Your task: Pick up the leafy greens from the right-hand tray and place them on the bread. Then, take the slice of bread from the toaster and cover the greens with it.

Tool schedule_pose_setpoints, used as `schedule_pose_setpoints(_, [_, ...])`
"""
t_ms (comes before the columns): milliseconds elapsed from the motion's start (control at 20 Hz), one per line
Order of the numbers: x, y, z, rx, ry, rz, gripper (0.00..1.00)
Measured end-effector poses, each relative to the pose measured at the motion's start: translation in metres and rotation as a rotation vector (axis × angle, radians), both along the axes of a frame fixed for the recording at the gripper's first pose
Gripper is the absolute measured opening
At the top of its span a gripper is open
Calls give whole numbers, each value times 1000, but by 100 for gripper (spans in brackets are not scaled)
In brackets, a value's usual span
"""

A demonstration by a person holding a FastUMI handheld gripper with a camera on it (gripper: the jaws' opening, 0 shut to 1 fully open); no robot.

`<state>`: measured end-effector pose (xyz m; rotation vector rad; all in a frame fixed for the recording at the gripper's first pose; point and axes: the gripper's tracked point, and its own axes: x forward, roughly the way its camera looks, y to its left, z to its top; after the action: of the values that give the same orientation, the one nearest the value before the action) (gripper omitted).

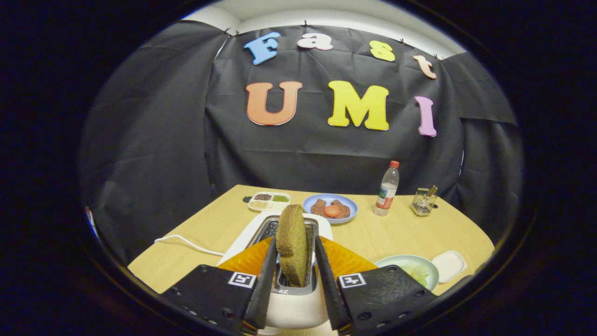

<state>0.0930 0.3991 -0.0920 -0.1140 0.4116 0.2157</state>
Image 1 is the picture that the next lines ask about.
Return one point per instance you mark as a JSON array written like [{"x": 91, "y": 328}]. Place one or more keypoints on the green lettuce leaf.
[{"x": 417, "y": 273}]

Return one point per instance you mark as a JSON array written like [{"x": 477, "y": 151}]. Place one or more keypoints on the white toaster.
[{"x": 294, "y": 310}]

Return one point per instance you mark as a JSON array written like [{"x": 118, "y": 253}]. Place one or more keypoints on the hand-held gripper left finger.
[{"x": 210, "y": 298}]

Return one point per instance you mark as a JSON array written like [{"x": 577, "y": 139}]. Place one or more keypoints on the white divided seasoning tray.
[{"x": 269, "y": 201}]

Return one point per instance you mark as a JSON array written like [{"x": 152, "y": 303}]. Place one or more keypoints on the pale green plate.
[{"x": 396, "y": 260}]

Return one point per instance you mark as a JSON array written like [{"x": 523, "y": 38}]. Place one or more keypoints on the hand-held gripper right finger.
[{"x": 387, "y": 294}]

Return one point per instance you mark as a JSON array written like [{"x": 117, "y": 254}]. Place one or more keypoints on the wooden chopsticks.
[{"x": 432, "y": 190}]

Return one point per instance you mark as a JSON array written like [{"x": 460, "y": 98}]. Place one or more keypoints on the black backdrop cloth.
[{"x": 186, "y": 140}]

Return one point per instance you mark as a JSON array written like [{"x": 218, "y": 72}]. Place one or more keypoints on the brown meat pieces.
[{"x": 319, "y": 206}]

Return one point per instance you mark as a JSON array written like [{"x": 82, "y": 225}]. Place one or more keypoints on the white rectangular plate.
[{"x": 448, "y": 266}]

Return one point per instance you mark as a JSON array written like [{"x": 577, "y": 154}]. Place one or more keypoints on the brown toasted bread slice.
[{"x": 291, "y": 247}]

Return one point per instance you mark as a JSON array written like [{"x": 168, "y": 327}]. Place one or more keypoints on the red tomato slice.
[{"x": 332, "y": 211}]

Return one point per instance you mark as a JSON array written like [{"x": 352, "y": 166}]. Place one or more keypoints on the clear red-capped water bottle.
[{"x": 386, "y": 193}]

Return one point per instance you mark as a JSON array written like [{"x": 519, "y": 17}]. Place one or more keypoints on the blue plate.
[{"x": 310, "y": 214}]

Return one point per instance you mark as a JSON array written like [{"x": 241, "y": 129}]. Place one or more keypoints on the metal utensil holder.
[{"x": 422, "y": 204}]

